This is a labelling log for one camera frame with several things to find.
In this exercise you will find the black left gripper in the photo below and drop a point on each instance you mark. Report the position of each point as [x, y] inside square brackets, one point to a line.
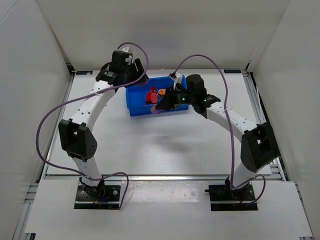
[139, 69]

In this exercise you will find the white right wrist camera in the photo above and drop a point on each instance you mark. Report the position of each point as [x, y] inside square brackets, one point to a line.
[176, 78]

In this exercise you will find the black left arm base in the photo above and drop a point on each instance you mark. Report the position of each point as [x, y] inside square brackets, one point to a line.
[109, 198]

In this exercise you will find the blue plastic sorting tray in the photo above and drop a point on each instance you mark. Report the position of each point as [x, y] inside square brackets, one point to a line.
[136, 95]

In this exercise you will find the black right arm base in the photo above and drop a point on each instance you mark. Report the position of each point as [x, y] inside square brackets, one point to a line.
[223, 199]

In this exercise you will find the purple round lego piece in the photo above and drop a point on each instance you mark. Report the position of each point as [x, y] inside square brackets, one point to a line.
[143, 83]

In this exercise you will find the purple butterfly lego piece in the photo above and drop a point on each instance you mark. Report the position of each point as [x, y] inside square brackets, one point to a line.
[155, 111]

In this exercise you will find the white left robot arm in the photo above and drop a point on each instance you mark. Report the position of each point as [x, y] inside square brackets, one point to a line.
[76, 135]

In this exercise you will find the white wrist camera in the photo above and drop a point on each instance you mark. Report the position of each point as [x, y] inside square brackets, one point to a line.
[176, 78]
[129, 57]

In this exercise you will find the red green lego block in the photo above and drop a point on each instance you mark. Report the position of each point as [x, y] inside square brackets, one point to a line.
[151, 98]

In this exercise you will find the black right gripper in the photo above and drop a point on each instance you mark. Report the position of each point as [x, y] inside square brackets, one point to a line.
[174, 98]

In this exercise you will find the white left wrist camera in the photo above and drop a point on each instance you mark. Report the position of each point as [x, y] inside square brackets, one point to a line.
[129, 57]

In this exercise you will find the orange round lego piece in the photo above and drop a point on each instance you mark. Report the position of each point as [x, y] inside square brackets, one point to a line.
[161, 93]

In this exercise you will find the aluminium frame rail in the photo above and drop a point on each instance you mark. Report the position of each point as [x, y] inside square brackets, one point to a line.
[272, 177]

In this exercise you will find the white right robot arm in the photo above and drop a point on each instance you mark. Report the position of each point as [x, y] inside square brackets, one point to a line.
[258, 142]

